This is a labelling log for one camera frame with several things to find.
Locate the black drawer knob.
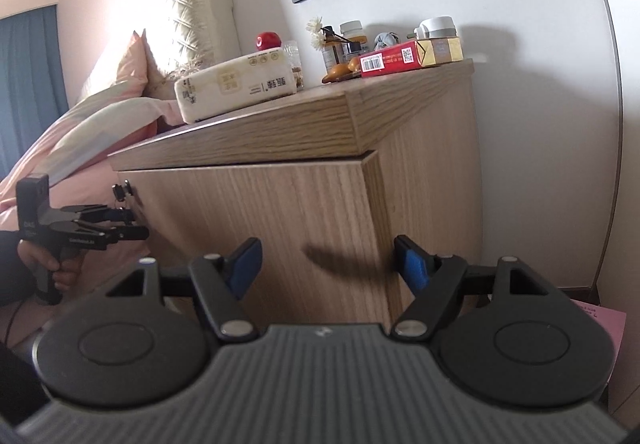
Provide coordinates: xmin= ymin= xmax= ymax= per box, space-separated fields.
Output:
xmin=112 ymin=179 xmax=134 ymax=202

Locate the wooden drawer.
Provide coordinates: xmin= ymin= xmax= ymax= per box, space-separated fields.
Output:
xmin=119 ymin=152 xmax=402 ymax=327

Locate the yellow medicine box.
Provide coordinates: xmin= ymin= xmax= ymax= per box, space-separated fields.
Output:
xmin=416 ymin=37 xmax=464 ymax=68

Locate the person's left hand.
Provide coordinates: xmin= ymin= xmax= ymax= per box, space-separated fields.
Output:
xmin=17 ymin=240 xmax=85 ymax=292

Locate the pastel striped pillow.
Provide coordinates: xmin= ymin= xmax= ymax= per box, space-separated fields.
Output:
xmin=32 ymin=97 xmax=183 ymax=185

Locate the wooden nightstand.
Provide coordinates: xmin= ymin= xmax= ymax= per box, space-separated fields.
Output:
xmin=108 ymin=58 xmax=484 ymax=325

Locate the pink pillow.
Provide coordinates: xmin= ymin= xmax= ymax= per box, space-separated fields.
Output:
xmin=79 ymin=31 xmax=176 ymax=100

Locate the blue curtain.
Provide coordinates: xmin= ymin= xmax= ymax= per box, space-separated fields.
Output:
xmin=0 ymin=6 xmax=68 ymax=176

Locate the pink paper bag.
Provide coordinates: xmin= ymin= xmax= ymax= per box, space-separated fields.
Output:
xmin=574 ymin=300 xmax=627 ymax=362

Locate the cream quilted headboard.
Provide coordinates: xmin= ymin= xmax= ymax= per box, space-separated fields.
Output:
xmin=171 ymin=0 xmax=241 ymax=70

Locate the white tissue pack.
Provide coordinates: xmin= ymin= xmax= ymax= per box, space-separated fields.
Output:
xmin=175 ymin=47 xmax=297 ymax=124

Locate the red flat box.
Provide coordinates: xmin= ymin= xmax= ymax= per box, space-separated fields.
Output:
xmin=360 ymin=40 xmax=421 ymax=76

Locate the orange fruit ornament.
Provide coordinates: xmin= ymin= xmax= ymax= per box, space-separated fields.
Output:
xmin=322 ymin=57 xmax=361 ymax=84

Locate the red apple ornament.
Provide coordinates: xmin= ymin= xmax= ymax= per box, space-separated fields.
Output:
xmin=255 ymin=31 xmax=282 ymax=52

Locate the grey plush toy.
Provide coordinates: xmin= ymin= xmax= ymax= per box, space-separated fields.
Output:
xmin=374 ymin=32 xmax=399 ymax=52

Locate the glass jar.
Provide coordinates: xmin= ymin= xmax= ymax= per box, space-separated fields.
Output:
xmin=282 ymin=40 xmax=304 ymax=90

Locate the white round device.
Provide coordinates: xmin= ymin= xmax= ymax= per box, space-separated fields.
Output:
xmin=414 ymin=16 xmax=458 ymax=40

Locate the white pill bottle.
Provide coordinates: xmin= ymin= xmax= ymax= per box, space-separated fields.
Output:
xmin=340 ymin=20 xmax=370 ymax=61

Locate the white flower diffuser bottle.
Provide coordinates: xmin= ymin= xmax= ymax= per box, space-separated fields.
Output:
xmin=306 ymin=17 xmax=344 ymax=71

